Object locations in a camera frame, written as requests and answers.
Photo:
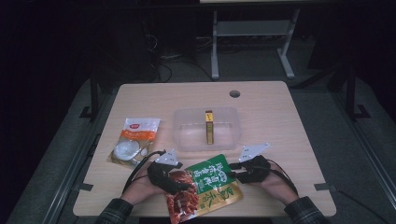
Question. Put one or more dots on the green seasoning packet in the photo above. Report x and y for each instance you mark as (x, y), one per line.
(211, 189)

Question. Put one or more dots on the clear plastic container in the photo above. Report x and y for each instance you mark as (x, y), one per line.
(193, 133)

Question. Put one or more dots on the black metal stand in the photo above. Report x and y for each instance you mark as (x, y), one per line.
(351, 93)
(94, 99)

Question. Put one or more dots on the gold foil box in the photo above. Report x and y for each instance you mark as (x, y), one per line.
(209, 130)

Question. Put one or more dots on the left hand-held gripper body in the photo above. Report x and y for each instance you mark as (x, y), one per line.
(160, 177)

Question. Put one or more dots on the person's right hand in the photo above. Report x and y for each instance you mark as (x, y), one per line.
(278, 185)

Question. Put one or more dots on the grey tape strip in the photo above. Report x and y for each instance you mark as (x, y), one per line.
(84, 187)
(325, 187)

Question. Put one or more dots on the white metal desk frame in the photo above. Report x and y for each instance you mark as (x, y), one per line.
(252, 28)

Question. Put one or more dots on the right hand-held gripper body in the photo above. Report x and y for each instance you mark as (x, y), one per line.
(253, 171)

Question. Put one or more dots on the white and orange packet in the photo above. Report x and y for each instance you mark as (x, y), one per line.
(135, 140)

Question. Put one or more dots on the person's left hand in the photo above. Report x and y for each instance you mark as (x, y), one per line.
(138, 188)

